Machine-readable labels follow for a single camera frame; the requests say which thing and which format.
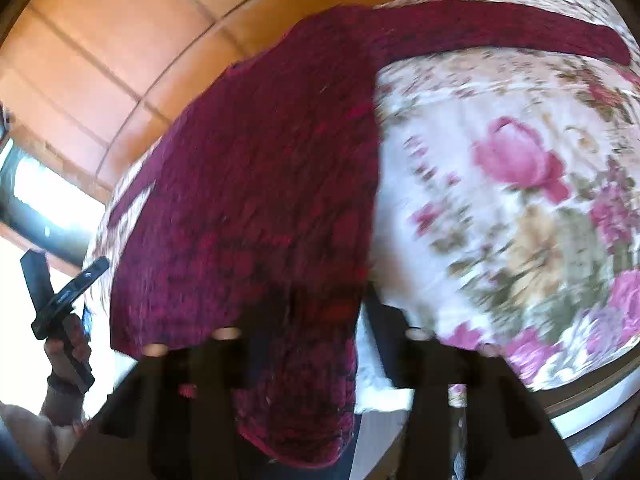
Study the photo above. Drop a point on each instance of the wooden framed window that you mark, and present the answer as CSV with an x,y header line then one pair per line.
x,y
45,200

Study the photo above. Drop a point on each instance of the floral printed blanket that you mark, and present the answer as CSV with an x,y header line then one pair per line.
x,y
500,260

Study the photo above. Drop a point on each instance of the maroon patterned knit garment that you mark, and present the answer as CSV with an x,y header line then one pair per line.
x,y
260,185

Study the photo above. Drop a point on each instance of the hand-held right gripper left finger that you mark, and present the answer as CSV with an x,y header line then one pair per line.
x,y
207,390

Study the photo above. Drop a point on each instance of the person's left forearm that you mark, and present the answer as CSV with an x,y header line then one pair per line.
x,y
62,405

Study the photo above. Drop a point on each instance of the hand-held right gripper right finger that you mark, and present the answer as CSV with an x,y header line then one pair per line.
x,y
427,390

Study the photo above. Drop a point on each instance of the wooden panelled wardrobe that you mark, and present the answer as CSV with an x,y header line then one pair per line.
x,y
125,50

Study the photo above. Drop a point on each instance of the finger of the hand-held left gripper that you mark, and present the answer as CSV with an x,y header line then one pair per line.
x,y
89,276

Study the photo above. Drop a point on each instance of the person's left hand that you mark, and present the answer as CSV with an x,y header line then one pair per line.
x,y
62,347

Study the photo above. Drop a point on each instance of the dark wooden bed frame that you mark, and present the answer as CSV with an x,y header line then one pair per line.
x,y
585,395

